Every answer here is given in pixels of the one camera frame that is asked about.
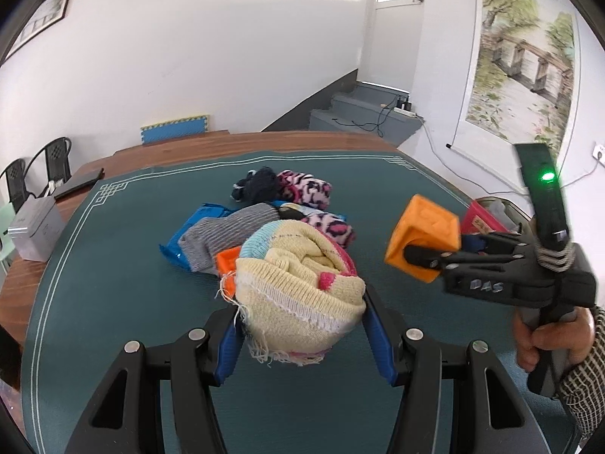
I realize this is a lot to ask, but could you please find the framed wall picture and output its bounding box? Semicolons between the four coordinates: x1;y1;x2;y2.
2;0;81;64

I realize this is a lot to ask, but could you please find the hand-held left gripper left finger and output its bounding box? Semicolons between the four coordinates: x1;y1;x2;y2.
64;305;247;454

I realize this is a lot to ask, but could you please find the person's right forearm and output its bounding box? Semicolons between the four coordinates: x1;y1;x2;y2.
554;306;605;452

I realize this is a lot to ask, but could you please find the landscape scroll painting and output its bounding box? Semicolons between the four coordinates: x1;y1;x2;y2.
447;0;584;194

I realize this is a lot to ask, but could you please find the person's right hand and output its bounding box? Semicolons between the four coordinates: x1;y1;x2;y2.
513;307;597;374

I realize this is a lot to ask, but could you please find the grey staircase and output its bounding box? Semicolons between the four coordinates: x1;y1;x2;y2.
261;68;425;148

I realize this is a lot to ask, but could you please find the cream knit sock roll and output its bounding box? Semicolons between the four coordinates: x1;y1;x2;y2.
215;220;367;368

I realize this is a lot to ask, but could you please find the orange sock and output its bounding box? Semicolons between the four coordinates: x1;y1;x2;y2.
215;247;244;296

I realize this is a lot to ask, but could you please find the dark navy sock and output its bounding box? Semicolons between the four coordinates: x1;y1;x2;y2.
231;166;281;203

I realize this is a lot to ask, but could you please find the black flat notebook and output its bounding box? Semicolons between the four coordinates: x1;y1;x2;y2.
53;168;105;200

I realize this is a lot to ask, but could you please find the grey metal box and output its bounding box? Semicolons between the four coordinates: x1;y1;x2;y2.
7;196;67;262

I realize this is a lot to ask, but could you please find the black metal chair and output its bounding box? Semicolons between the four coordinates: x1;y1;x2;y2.
0;158;28;213
23;137;73;197

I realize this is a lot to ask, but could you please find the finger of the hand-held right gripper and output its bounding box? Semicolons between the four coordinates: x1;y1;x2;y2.
405;244;457;272
461;232;532;253

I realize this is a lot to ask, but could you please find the red storage container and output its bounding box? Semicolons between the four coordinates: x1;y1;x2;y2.
461;196;535;247

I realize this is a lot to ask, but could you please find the white power strip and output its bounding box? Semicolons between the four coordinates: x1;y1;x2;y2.
393;95;417;118

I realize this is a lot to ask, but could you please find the black cable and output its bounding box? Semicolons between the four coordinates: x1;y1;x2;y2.
335;97;402;139

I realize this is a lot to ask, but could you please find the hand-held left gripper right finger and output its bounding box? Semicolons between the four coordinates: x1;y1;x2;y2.
361;286;544;454

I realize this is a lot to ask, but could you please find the grey striped sock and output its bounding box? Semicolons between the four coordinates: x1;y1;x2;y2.
177;202;282;275

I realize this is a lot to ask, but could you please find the green table mat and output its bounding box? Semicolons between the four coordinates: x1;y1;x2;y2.
20;154;584;454

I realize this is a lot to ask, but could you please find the blue foam mat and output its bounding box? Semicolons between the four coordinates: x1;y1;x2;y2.
140;114;211;145

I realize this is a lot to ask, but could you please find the blue sock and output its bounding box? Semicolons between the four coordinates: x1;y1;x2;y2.
158;203;237;270

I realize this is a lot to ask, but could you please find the pink leopard fuzzy sock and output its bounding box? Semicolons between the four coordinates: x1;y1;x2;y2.
276;169;332;211
300;213;357;249

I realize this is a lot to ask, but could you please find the large orange cube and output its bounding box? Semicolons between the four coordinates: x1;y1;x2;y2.
384;194;461;285

